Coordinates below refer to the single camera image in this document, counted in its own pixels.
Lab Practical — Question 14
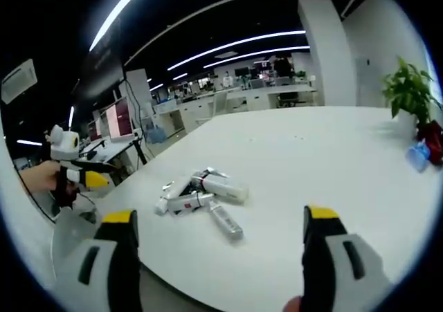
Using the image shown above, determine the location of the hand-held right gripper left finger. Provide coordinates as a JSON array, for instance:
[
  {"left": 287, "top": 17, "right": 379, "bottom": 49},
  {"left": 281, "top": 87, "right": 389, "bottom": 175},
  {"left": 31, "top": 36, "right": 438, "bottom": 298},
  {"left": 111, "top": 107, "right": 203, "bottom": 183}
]
[{"left": 54, "top": 209, "right": 141, "bottom": 312}]

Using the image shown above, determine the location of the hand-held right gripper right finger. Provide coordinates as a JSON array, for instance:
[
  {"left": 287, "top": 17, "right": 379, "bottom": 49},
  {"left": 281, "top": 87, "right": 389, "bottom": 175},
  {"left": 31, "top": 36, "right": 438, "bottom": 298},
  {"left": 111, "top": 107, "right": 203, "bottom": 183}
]
[{"left": 301, "top": 204, "right": 395, "bottom": 312}]

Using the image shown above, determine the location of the slim white skincare tube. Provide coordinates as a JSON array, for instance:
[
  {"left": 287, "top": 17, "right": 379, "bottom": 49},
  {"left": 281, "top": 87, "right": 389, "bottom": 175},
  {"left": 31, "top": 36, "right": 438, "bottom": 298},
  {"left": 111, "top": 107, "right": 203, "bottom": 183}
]
[{"left": 154, "top": 176, "right": 192, "bottom": 217}]

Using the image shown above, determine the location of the white skincare box red mark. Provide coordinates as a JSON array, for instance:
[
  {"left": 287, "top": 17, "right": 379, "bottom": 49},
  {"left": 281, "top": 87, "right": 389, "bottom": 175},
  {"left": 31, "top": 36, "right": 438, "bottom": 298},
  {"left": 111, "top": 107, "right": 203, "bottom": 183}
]
[{"left": 165, "top": 192, "right": 216, "bottom": 217}]

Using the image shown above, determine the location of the clear silver skincare bottle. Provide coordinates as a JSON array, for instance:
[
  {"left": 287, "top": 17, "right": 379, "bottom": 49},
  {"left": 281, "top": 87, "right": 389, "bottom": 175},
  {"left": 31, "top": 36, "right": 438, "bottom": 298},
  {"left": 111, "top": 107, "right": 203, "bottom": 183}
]
[{"left": 207, "top": 201, "right": 245, "bottom": 246}]

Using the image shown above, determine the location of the silver skincare tube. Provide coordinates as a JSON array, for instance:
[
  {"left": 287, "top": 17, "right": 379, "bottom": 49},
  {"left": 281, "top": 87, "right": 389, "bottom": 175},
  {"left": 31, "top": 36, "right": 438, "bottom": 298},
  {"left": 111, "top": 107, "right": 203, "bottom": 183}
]
[{"left": 202, "top": 166, "right": 232, "bottom": 180}]

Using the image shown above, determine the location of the large white skincare tube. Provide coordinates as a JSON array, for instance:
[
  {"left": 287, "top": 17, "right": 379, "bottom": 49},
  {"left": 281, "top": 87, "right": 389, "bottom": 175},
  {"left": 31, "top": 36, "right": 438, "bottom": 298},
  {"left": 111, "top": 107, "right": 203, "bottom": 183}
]
[{"left": 199, "top": 175, "right": 250, "bottom": 205}]

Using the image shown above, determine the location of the person's left hand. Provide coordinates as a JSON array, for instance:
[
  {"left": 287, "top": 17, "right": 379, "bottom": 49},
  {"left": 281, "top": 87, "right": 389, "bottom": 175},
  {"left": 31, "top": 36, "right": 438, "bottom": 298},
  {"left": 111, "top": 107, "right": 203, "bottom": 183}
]
[{"left": 17, "top": 160, "right": 60, "bottom": 192}]

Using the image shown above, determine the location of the person's right hand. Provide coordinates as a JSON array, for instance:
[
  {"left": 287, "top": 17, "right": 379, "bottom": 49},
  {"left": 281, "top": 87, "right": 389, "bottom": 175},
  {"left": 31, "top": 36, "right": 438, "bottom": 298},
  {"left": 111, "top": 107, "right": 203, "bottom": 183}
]
[{"left": 282, "top": 295, "right": 302, "bottom": 312}]

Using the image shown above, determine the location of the black-legged white desk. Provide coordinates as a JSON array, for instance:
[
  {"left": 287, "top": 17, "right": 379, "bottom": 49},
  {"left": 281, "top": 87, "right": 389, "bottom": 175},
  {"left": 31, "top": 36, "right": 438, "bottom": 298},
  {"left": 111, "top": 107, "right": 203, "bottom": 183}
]
[{"left": 78, "top": 134, "right": 148, "bottom": 185}]

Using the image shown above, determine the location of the blue water jug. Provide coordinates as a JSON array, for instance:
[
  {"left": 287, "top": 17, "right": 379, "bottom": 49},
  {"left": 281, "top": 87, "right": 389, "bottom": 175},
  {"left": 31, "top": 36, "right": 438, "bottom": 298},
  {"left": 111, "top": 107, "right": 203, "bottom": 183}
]
[{"left": 147, "top": 125, "right": 168, "bottom": 144}]

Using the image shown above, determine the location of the ceiling air conditioner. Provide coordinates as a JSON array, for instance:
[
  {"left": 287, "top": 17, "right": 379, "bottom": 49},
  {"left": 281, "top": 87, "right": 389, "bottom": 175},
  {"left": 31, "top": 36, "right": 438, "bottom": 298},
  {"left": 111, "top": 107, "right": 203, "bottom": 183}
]
[{"left": 1, "top": 59, "right": 39, "bottom": 104}]

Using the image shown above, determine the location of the blue plastic packet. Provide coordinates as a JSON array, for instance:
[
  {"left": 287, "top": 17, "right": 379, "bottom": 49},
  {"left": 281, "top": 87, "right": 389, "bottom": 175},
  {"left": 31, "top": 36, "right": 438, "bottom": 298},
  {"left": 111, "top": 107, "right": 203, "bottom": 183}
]
[{"left": 404, "top": 140, "right": 432, "bottom": 173}]

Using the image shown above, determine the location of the dark red bag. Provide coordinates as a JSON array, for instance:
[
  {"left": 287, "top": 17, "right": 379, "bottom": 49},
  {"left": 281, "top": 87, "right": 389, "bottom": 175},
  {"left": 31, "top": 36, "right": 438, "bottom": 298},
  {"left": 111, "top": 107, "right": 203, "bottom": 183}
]
[{"left": 416, "top": 120, "right": 443, "bottom": 172}]

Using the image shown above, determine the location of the green potted plant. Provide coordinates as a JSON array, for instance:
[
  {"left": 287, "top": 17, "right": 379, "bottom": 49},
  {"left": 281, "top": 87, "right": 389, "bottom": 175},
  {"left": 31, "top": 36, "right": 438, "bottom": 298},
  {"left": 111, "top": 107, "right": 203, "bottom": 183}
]
[{"left": 380, "top": 56, "right": 443, "bottom": 140}]

